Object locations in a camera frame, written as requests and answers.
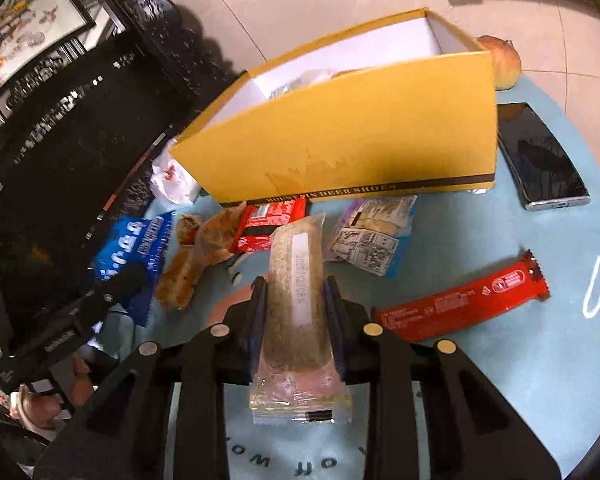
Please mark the brown bread packet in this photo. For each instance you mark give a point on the brown bread packet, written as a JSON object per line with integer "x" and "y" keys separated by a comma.
{"x": 195, "y": 265}

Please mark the clear grain bar packet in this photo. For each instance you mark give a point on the clear grain bar packet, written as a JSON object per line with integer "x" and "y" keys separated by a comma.
{"x": 290, "y": 330}

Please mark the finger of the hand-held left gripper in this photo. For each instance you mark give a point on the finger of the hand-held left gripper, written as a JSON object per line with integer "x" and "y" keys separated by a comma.
{"x": 125, "y": 282}

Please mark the red yellow apple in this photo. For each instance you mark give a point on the red yellow apple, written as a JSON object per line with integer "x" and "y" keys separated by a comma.
{"x": 502, "y": 62}

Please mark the dark carved wooden furniture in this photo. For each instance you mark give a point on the dark carved wooden furniture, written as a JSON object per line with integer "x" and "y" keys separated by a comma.
{"x": 55, "y": 185}

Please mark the light blue tablecloth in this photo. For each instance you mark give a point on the light blue tablecloth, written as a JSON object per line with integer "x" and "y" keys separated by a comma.
{"x": 480, "y": 385}

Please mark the black smartphone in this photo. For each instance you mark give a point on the black smartphone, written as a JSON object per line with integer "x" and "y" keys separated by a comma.
{"x": 540, "y": 160}

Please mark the white blue snack packet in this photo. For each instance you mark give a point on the white blue snack packet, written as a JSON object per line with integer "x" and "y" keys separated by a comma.
{"x": 370, "y": 240}

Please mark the small red white packet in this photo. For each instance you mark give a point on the small red white packet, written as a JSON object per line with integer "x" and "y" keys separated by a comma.
{"x": 187, "y": 230}

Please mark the black framed embroidered picture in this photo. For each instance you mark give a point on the black framed embroidered picture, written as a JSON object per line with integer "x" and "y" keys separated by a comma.
{"x": 20, "y": 25}

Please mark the white red tissue pack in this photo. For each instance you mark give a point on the white red tissue pack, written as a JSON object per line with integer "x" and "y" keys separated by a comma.
{"x": 172, "y": 180}

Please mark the yellow cardboard box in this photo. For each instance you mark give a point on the yellow cardboard box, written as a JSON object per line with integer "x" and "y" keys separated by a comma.
{"x": 355, "y": 135}

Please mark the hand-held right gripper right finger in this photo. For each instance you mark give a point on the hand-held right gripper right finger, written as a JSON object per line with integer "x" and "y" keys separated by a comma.
{"x": 332, "y": 305}

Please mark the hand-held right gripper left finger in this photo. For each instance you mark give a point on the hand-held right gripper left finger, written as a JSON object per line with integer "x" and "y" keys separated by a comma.
{"x": 257, "y": 305}

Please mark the long red chocolate bar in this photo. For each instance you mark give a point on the long red chocolate bar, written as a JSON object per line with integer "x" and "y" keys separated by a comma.
{"x": 455, "y": 300}

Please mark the blue cookie packet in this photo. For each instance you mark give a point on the blue cookie packet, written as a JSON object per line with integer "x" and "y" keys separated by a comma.
{"x": 135, "y": 250}

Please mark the short red chocolate packet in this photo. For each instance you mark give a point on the short red chocolate packet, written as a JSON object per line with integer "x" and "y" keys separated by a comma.
{"x": 260, "y": 225}

